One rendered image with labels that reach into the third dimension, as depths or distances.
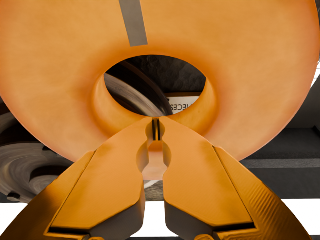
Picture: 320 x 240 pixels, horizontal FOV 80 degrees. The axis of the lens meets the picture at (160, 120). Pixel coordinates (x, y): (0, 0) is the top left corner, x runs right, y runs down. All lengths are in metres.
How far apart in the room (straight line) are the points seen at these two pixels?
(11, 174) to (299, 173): 9.39
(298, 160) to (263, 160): 0.93
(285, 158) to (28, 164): 5.86
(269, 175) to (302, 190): 1.12
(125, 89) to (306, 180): 9.28
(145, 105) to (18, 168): 0.26
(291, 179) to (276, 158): 3.36
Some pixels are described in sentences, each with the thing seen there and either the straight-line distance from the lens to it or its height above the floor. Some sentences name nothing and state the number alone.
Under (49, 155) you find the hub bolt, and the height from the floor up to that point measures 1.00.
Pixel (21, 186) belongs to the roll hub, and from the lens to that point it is 0.52.
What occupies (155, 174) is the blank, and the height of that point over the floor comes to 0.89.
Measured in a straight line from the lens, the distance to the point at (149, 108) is 0.36.
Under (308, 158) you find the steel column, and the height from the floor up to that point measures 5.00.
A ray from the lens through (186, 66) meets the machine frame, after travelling 0.49.
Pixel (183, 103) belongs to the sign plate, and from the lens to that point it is 0.52.
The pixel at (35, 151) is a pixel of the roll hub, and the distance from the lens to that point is 0.37.
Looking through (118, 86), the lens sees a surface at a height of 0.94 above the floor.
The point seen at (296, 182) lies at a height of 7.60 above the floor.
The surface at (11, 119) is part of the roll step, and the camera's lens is 0.41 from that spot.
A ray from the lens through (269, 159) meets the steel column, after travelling 5.81.
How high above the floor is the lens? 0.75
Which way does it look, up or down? 44 degrees up
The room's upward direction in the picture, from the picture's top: 178 degrees clockwise
